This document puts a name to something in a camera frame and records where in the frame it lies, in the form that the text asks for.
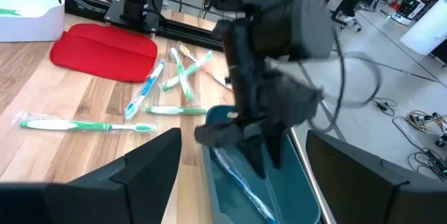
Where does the blue toothbrush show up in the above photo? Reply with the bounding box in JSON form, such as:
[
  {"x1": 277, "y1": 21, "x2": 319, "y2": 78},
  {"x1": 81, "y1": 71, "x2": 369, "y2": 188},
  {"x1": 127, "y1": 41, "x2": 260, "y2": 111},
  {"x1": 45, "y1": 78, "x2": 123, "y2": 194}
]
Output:
[
  {"x1": 212, "y1": 147, "x2": 279, "y2": 224},
  {"x1": 124, "y1": 58, "x2": 167, "y2": 122}
]

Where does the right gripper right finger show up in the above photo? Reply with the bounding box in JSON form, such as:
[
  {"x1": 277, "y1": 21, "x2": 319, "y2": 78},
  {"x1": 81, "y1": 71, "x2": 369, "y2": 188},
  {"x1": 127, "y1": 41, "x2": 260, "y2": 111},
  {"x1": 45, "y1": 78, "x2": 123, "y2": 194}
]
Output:
[{"x1": 306, "y1": 129, "x2": 447, "y2": 224}]

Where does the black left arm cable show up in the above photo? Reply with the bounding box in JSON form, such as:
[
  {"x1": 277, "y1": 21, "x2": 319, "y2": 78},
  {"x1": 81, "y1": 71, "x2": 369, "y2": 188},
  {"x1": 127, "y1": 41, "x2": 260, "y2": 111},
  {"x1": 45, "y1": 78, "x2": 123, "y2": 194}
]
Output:
[{"x1": 296, "y1": 28, "x2": 382, "y2": 133}]

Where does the teal plastic bin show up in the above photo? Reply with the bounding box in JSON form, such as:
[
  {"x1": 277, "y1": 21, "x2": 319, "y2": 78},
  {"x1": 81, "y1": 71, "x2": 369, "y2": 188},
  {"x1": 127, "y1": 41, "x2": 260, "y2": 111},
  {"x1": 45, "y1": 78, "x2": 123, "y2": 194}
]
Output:
[{"x1": 202, "y1": 104, "x2": 322, "y2": 224}]

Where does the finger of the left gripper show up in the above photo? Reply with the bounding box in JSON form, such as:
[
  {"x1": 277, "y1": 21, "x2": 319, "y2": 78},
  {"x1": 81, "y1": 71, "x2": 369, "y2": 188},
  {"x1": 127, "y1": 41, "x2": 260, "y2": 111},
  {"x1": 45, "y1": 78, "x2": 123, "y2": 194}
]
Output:
[
  {"x1": 244, "y1": 126, "x2": 268, "y2": 179},
  {"x1": 267, "y1": 121, "x2": 288, "y2": 169}
]

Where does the white plastic bin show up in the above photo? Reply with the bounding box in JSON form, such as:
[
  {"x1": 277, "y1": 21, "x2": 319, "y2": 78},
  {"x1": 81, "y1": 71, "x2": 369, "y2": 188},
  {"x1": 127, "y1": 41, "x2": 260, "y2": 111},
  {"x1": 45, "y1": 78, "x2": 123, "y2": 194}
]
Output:
[{"x1": 0, "y1": 0, "x2": 66, "y2": 43}]

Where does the black rolling stand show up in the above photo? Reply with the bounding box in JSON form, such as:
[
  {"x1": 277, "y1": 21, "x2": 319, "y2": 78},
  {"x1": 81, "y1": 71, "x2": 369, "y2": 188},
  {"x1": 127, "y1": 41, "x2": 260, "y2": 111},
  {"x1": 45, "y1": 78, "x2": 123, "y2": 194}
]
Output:
[{"x1": 330, "y1": 0, "x2": 373, "y2": 32}]

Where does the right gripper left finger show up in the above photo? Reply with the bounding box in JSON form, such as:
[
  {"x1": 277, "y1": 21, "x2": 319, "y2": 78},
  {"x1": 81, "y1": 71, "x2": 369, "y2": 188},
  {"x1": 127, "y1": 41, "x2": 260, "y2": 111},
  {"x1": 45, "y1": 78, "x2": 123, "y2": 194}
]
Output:
[{"x1": 0, "y1": 128, "x2": 183, "y2": 224}]

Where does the green toothbrush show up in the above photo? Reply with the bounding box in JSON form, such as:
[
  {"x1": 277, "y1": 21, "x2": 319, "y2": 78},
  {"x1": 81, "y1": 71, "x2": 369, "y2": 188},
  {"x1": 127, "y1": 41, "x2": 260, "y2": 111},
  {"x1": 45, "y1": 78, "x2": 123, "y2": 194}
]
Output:
[
  {"x1": 13, "y1": 111, "x2": 158, "y2": 135},
  {"x1": 161, "y1": 50, "x2": 214, "y2": 93},
  {"x1": 0, "y1": 7, "x2": 22, "y2": 17},
  {"x1": 144, "y1": 105, "x2": 207, "y2": 117},
  {"x1": 169, "y1": 47, "x2": 196, "y2": 103}
]

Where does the red plastic bin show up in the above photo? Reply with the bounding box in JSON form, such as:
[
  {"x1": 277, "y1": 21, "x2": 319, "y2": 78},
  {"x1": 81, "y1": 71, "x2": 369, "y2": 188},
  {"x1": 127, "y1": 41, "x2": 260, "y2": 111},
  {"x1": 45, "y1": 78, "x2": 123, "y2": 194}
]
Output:
[{"x1": 49, "y1": 23, "x2": 159, "y2": 84}]

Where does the white cabinet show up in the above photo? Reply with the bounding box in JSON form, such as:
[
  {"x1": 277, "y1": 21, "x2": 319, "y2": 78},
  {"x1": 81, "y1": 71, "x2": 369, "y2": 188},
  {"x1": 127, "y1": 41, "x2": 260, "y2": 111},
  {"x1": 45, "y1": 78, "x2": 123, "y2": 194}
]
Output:
[{"x1": 400, "y1": 0, "x2": 447, "y2": 57}]

